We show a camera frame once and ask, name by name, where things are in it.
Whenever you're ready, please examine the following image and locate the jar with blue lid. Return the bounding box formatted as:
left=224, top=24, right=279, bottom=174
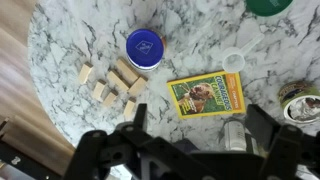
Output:
left=125, top=28, right=167, bottom=72

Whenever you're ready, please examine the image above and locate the open green nut can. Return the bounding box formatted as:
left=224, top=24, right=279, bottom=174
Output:
left=278, top=80, right=320, bottom=126

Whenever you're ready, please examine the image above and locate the clear plastic measuring spoon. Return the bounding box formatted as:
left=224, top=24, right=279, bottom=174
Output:
left=221, top=32, right=266, bottom=74

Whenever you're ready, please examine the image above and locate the light wooden block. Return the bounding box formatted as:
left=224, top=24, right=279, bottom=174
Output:
left=103, top=89, right=118, bottom=107
left=115, top=58, right=140, bottom=85
left=123, top=97, right=137, bottom=119
left=127, top=75, right=148, bottom=98
left=78, top=62, right=94, bottom=85
left=106, top=69, right=130, bottom=93
left=92, top=79, right=107, bottom=102

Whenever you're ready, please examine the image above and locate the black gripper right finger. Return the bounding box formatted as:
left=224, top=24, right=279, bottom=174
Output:
left=244, top=103, right=320, bottom=180

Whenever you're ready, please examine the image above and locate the black coffee table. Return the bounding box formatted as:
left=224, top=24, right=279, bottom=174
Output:
left=0, top=131, right=63, bottom=180

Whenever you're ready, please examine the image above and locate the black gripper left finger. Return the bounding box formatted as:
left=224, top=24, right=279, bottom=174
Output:
left=63, top=103, right=214, bottom=180

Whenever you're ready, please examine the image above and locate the yellow dog chapter book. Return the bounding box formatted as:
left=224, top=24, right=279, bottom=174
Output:
left=166, top=70, right=247, bottom=120

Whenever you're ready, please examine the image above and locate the green plastic lid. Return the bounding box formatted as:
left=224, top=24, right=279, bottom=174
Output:
left=244, top=0, right=296, bottom=18

